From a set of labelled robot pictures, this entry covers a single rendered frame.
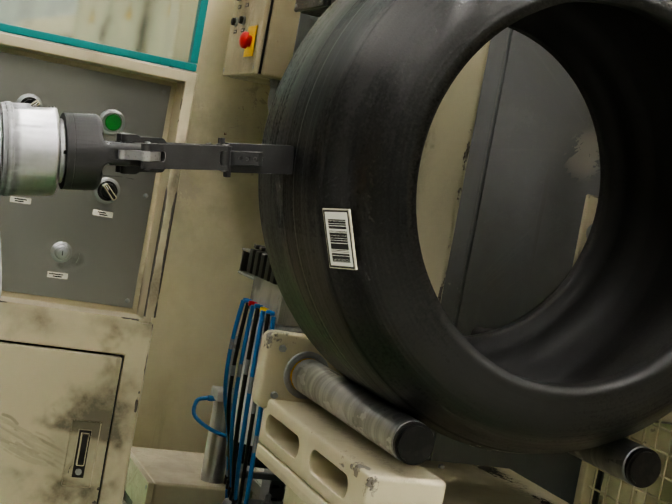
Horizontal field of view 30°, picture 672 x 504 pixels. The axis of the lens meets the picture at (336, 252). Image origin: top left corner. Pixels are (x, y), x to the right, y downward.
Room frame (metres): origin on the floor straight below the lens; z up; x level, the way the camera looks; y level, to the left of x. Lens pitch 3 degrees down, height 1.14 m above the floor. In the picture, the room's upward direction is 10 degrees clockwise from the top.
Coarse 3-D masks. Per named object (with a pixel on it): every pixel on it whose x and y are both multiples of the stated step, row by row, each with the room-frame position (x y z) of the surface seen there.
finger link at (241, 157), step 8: (224, 152) 1.24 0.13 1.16; (232, 152) 1.26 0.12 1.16; (240, 152) 1.27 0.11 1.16; (248, 152) 1.27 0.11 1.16; (256, 152) 1.27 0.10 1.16; (224, 160) 1.24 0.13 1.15; (232, 160) 1.26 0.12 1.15; (240, 160) 1.27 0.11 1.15; (248, 160) 1.27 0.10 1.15; (256, 160) 1.28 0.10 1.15
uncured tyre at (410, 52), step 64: (384, 0) 1.27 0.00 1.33; (448, 0) 1.24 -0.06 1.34; (512, 0) 1.25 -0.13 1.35; (576, 0) 1.27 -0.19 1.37; (640, 0) 1.30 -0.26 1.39; (320, 64) 1.31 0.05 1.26; (384, 64) 1.23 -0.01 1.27; (448, 64) 1.23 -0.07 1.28; (576, 64) 1.60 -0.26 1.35; (640, 64) 1.60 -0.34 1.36; (320, 128) 1.25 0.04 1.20; (384, 128) 1.22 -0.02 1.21; (640, 128) 1.63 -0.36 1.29; (320, 192) 1.24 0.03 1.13; (384, 192) 1.22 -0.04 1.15; (640, 192) 1.64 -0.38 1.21; (320, 256) 1.25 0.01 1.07; (384, 256) 1.22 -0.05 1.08; (640, 256) 1.63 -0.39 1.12; (320, 320) 1.32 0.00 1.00; (384, 320) 1.24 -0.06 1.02; (448, 320) 1.25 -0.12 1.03; (576, 320) 1.62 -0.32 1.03; (640, 320) 1.58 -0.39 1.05; (384, 384) 1.29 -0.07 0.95; (448, 384) 1.26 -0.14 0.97; (512, 384) 1.28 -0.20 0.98; (576, 384) 1.33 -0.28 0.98; (640, 384) 1.33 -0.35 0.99; (512, 448) 1.33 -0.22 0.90; (576, 448) 1.36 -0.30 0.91
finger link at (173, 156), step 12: (144, 144) 1.19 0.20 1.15; (156, 144) 1.20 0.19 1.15; (168, 144) 1.21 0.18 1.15; (180, 144) 1.22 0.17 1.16; (168, 156) 1.21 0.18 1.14; (180, 156) 1.22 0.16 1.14; (192, 156) 1.22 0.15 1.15; (204, 156) 1.23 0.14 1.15; (216, 156) 1.24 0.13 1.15; (228, 156) 1.25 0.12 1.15; (144, 168) 1.19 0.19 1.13; (156, 168) 1.20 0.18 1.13; (168, 168) 1.21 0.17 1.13; (180, 168) 1.22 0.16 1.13; (192, 168) 1.22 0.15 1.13; (204, 168) 1.23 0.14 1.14; (216, 168) 1.24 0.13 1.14; (228, 168) 1.25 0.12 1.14
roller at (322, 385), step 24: (312, 360) 1.56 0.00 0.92; (312, 384) 1.50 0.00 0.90; (336, 384) 1.44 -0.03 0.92; (336, 408) 1.41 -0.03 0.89; (360, 408) 1.36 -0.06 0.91; (384, 408) 1.32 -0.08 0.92; (360, 432) 1.36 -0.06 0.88; (384, 432) 1.28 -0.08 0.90; (408, 432) 1.26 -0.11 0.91; (408, 456) 1.26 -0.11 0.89
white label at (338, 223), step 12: (324, 216) 1.23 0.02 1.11; (336, 216) 1.22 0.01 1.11; (348, 216) 1.21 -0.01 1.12; (336, 228) 1.22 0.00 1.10; (348, 228) 1.21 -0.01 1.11; (336, 240) 1.23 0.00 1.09; (348, 240) 1.21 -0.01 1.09; (336, 252) 1.23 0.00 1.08; (348, 252) 1.22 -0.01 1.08; (336, 264) 1.23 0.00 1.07; (348, 264) 1.22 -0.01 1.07
